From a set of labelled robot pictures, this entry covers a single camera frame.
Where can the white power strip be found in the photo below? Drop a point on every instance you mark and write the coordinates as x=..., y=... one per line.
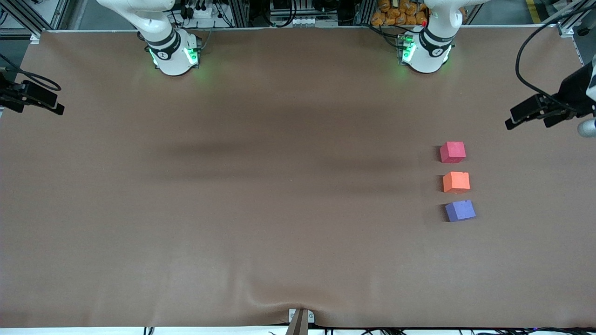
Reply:
x=198, y=11

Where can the aluminium frame profile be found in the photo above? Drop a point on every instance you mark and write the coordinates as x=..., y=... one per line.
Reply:
x=570, y=16
x=21, y=16

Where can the purple foam block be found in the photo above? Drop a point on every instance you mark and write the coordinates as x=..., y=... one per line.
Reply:
x=460, y=211

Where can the orange foam block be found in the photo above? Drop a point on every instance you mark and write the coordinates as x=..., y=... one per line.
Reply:
x=456, y=182

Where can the white terminal block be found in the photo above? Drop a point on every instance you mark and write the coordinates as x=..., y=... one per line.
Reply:
x=305, y=21

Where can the grey metal mount bracket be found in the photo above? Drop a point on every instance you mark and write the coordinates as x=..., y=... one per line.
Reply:
x=301, y=321

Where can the orange objects pile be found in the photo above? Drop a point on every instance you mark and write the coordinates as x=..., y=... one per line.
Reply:
x=396, y=14

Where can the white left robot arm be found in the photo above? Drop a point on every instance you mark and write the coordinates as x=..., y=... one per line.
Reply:
x=426, y=56

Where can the large table cover mat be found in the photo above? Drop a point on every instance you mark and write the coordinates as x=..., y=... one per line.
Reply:
x=233, y=209

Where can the red foam block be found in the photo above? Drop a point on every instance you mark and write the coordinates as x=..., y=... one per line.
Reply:
x=452, y=152

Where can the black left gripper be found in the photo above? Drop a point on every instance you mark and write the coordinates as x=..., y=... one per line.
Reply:
x=572, y=91

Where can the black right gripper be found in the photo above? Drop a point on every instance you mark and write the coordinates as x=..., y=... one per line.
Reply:
x=9, y=95

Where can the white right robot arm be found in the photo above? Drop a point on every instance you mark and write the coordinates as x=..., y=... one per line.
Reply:
x=174, y=56

